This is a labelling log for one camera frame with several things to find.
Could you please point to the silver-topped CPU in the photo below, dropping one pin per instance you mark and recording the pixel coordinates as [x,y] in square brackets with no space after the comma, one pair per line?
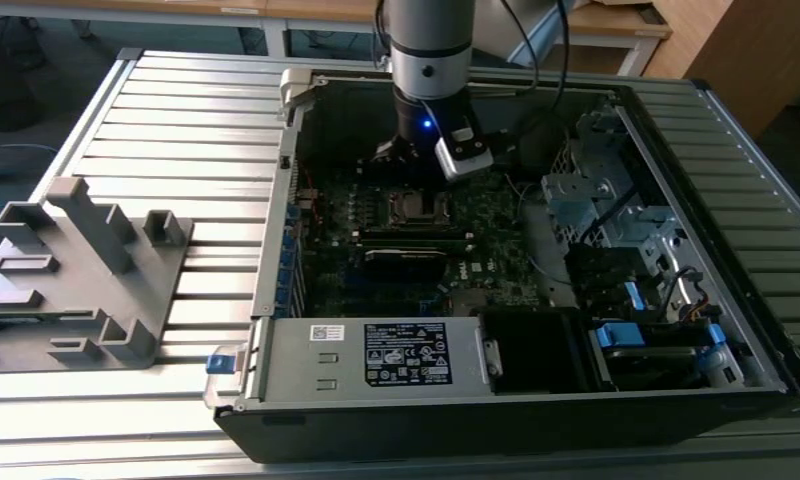
[414,206]

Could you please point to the CPU socket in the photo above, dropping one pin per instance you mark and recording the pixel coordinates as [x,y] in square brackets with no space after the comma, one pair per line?
[395,223]

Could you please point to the green motherboard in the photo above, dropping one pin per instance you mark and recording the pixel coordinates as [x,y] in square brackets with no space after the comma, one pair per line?
[494,250]

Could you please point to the installed RAM stick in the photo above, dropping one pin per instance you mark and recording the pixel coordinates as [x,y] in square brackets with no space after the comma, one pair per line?
[407,267]

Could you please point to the silver metal drive cage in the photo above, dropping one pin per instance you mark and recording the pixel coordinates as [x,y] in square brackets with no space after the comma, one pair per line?
[567,187]

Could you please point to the finned metal chipset heatsink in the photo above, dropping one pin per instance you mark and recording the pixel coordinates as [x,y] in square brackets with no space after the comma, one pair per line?
[470,300]

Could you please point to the black disk bay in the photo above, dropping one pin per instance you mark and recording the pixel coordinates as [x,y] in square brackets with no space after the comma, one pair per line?
[601,262]

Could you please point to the white barcode sticker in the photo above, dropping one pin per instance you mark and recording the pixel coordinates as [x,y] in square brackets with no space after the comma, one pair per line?
[326,332]

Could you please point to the black power supply label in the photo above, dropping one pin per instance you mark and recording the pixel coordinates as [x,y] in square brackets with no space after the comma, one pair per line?
[407,355]

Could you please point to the blue bay latch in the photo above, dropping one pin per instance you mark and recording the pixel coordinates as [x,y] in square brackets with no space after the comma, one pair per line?
[634,296]

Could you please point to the black plastic fan housing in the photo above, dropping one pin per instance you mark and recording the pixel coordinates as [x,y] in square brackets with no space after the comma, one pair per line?
[541,350]

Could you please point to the silver power supply unit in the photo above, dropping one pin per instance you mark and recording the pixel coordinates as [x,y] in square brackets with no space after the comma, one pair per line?
[287,370]

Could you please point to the blue disk carrier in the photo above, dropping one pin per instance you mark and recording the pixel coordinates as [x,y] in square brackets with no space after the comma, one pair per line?
[617,335]

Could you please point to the blue case latch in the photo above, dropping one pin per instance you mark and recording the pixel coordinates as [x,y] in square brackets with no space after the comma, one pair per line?
[222,364]

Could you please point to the wooden cabinet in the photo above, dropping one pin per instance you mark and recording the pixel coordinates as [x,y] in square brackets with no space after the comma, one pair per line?
[761,50]

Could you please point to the black hard disk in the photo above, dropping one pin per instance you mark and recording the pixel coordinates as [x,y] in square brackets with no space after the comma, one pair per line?
[647,367]

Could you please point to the black PC case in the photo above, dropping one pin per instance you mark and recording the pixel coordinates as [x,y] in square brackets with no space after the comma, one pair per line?
[441,430]

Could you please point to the grey parts rack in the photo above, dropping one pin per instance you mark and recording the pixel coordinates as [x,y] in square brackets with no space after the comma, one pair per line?
[74,280]

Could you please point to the black office chair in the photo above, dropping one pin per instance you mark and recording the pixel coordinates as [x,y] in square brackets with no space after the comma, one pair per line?
[7,100]

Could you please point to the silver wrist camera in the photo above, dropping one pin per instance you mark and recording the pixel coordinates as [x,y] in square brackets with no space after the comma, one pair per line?
[463,157]

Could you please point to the wooden desk white frame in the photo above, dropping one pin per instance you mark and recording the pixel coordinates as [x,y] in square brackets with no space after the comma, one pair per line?
[107,5]
[627,27]

